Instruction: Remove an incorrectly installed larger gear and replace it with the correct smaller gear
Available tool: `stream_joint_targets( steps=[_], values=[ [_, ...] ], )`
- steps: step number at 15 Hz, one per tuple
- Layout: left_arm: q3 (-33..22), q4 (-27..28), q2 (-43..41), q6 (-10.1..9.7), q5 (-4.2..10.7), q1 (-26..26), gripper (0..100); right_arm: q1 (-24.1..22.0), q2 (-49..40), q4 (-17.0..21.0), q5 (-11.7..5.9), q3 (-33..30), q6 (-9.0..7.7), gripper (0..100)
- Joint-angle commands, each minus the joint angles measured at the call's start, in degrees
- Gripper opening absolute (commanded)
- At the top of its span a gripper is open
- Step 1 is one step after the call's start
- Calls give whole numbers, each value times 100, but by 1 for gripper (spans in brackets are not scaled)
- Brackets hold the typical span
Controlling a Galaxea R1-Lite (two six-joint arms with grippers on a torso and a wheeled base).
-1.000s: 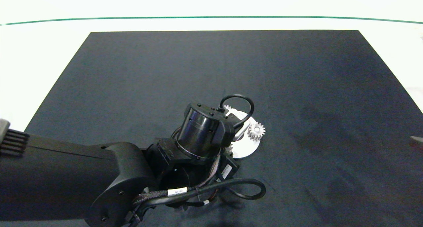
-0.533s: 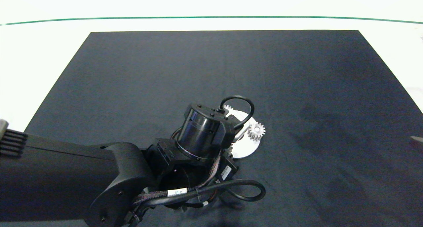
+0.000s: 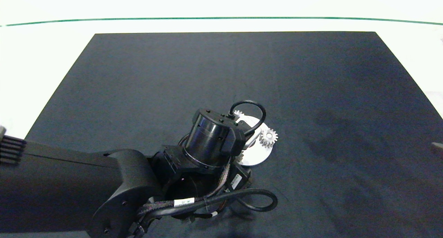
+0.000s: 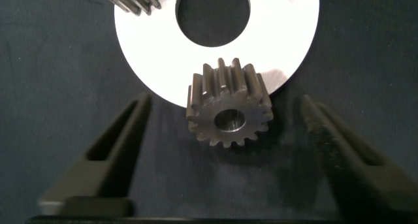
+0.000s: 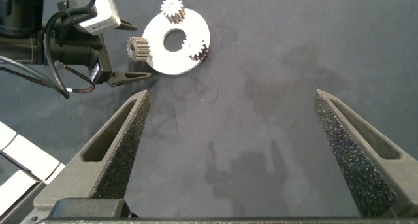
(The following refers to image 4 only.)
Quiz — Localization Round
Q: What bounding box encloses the round white pin plate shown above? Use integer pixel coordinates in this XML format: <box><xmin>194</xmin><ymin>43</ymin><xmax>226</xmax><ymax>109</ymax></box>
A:
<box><xmin>114</xmin><ymin>0</ymin><xmax>320</xmax><ymax>109</ymax></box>

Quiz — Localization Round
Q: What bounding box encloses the large steel gear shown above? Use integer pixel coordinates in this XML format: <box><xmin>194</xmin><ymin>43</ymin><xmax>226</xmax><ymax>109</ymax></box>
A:
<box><xmin>185</xmin><ymin>57</ymin><xmax>275</xmax><ymax>149</ymax></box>

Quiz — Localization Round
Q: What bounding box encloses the small steel gear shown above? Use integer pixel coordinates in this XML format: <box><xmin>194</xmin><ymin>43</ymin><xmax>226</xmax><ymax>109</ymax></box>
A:
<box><xmin>99</xmin><ymin>0</ymin><xmax>170</xmax><ymax>17</ymax></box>

